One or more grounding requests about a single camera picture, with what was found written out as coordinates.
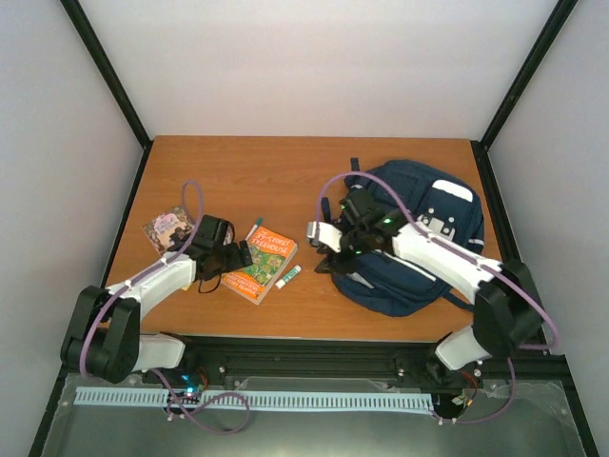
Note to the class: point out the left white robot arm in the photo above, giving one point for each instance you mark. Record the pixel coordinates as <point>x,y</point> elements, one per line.
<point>104,337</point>

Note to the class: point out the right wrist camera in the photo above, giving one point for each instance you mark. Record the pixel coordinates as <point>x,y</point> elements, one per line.
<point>322,234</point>

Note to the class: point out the right black frame post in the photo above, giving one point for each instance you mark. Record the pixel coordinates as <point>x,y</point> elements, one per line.
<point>543,43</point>

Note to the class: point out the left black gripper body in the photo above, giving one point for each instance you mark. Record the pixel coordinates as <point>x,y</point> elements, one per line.
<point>225,264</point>

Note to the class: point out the black aluminium frame base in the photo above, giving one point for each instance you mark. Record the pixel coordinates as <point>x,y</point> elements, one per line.
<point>308,335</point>

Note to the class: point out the orange treehouse paperback book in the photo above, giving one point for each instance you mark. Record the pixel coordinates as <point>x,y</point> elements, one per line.
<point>270,253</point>

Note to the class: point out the teal capped marker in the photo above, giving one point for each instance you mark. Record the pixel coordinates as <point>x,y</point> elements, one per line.
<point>254,227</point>

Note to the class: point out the pink illustrated paperback book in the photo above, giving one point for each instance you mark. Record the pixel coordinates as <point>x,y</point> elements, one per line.
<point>159,230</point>

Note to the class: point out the left black frame post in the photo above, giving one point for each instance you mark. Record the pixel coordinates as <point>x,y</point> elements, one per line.
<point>97,53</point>

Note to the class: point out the light blue slotted cable duct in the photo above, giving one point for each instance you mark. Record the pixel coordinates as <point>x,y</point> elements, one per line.
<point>266,401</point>

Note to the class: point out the white green glue stick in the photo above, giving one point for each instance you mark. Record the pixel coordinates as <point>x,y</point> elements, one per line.
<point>293,272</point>

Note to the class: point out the black frame post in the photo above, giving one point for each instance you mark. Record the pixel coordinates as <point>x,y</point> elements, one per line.
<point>97,53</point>
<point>543,43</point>

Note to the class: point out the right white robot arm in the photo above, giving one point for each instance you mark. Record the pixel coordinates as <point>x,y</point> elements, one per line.
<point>506,310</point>

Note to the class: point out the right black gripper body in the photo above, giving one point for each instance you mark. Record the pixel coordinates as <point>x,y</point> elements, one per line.
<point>361,242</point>

